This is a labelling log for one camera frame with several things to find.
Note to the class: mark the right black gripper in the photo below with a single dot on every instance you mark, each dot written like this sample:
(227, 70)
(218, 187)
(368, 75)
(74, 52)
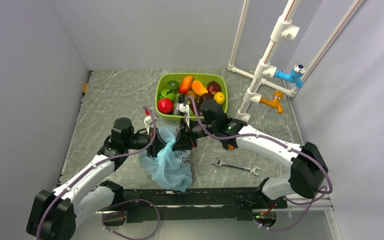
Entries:
(184, 141)

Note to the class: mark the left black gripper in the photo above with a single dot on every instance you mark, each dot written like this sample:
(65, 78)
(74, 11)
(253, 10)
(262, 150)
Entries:
(157, 144)

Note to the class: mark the blue plastic bag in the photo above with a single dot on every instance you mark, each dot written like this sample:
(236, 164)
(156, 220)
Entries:
(170, 170)

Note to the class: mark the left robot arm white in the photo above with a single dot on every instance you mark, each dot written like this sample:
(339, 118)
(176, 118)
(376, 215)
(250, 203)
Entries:
(56, 214)

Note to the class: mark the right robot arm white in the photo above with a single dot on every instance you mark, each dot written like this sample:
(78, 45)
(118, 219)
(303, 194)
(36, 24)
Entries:
(307, 168)

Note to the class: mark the black fake grapes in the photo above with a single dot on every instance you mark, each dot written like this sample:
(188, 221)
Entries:
(181, 98)

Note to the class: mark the brown fake kiwi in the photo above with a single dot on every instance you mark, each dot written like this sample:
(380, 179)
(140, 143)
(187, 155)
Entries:
(192, 94)

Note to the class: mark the dark maroon fake fruit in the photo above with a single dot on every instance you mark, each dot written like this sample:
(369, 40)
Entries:
(206, 96)

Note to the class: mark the orange fake mango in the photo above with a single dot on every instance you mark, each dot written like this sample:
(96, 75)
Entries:
(199, 88)

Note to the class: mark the yellow fake lemon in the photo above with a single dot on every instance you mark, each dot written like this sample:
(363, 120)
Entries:
(219, 97)

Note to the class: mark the dark red fake apple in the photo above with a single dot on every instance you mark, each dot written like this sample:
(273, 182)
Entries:
(213, 87)

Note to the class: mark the silver open-end wrench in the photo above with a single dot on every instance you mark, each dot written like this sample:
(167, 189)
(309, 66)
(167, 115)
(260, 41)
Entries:
(255, 170)

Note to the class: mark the dark green round fruit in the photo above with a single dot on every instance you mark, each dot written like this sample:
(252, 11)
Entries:
(173, 86)

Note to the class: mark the green plastic fruit basket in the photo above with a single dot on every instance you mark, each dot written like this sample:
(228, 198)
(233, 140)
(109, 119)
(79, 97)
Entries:
(163, 92)

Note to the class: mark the orange faucet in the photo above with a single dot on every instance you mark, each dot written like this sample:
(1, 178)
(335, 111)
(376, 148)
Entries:
(275, 103)

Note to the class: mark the blue faucet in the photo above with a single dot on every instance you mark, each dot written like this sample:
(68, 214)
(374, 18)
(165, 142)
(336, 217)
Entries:
(297, 71)

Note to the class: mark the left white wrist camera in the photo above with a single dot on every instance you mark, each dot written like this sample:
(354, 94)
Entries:
(148, 121)

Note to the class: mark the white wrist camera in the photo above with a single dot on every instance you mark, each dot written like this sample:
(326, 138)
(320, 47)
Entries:
(148, 121)
(183, 110)

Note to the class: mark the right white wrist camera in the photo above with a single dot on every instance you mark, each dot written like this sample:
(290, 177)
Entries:
(183, 110)

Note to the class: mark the white PVC pipe frame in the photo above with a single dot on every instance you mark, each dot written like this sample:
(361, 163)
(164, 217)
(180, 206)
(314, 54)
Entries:
(263, 82)

